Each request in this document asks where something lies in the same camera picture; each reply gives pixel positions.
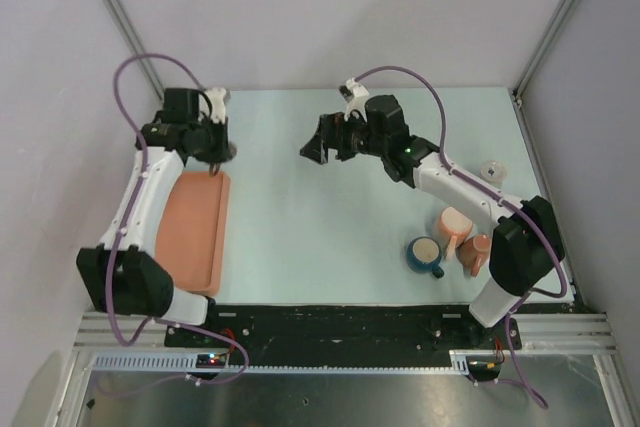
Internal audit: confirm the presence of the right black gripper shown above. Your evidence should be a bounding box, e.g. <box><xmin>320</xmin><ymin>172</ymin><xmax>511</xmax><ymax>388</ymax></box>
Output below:
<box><xmin>300</xmin><ymin>109</ymin><xmax>387</xmax><ymax>166</ymax></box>

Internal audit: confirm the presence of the dark brown mug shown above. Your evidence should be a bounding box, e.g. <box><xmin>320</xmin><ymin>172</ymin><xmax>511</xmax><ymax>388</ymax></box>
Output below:
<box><xmin>208</xmin><ymin>142</ymin><xmax>237</xmax><ymax>177</ymax></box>

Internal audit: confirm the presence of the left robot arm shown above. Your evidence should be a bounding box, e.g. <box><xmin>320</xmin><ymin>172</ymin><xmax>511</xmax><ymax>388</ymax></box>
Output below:
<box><xmin>76</xmin><ymin>87</ymin><xmax>235</xmax><ymax>346</ymax></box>

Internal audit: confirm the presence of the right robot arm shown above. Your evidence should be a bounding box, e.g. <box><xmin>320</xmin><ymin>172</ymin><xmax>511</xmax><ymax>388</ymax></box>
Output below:
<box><xmin>300</xmin><ymin>95</ymin><xmax>565</xmax><ymax>348</ymax></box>

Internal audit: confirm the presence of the blue mug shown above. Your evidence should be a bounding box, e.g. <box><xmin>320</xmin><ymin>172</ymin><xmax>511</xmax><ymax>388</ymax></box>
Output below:
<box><xmin>406</xmin><ymin>236</ymin><xmax>444</xmax><ymax>279</ymax></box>

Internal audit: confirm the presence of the large pink mug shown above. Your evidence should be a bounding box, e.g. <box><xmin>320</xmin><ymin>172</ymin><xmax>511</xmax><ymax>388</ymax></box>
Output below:
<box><xmin>434</xmin><ymin>206</ymin><xmax>473</xmax><ymax>260</ymax></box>

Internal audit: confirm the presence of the small salmon mug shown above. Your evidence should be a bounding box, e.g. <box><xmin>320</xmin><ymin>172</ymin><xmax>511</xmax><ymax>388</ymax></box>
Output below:
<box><xmin>457</xmin><ymin>234</ymin><xmax>492</xmax><ymax>277</ymax></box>

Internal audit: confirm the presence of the salmon plastic tray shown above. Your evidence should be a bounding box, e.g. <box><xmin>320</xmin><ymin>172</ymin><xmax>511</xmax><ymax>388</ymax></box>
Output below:
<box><xmin>155</xmin><ymin>171</ymin><xmax>231</xmax><ymax>297</ymax></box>

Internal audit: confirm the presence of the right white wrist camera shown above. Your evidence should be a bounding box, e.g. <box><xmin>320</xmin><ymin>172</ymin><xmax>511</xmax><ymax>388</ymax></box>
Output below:
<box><xmin>339</xmin><ymin>78</ymin><xmax>370</xmax><ymax>121</ymax></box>

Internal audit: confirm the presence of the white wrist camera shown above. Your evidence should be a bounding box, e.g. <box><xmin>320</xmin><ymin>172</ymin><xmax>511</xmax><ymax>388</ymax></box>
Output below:
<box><xmin>200</xmin><ymin>87</ymin><xmax>230</xmax><ymax>124</ymax></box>
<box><xmin>339</xmin><ymin>78</ymin><xmax>370</xmax><ymax>121</ymax></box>

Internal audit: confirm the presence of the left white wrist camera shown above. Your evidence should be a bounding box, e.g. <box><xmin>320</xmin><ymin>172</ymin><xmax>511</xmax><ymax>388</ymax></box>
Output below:
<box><xmin>200</xmin><ymin>87</ymin><xmax>230</xmax><ymax>124</ymax></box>

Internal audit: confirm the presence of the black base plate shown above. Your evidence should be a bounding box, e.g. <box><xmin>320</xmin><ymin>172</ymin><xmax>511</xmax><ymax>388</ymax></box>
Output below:
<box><xmin>102</xmin><ymin>296</ymin><xmax>586</xmax><ymax>368</ymax></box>

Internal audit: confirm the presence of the left aluminium frame post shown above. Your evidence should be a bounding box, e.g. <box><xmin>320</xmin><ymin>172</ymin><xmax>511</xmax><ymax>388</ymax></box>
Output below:
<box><xmin>102</xmin><ymin>0</ymin><xmax>163</xmax><ymax>100</ymax></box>

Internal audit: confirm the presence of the aluminium frame post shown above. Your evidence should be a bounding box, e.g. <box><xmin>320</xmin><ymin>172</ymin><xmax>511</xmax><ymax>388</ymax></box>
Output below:
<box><xmin>512</xmin><ymin>0</ymin><xmax>581</xmax><ymax>102</ymax></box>
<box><xmin>102</xmin><ymin>0</ymin><xmax>163</xmax><ymax>100</ymax></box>

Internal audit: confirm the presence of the white cable duct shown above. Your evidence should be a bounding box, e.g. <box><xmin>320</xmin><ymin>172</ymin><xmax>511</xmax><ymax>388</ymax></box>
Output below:
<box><xmin>92</xmin><ymin>352</ymin><xmax>469</xmax><ymax>375</ymax></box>

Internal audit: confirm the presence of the right aluminium frame post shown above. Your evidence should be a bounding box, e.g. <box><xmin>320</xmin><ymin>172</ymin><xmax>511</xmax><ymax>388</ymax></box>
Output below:
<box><xmin>512</xmin><ymin>0</ymin><xmax>581</xmax><ymax>102</ymax></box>

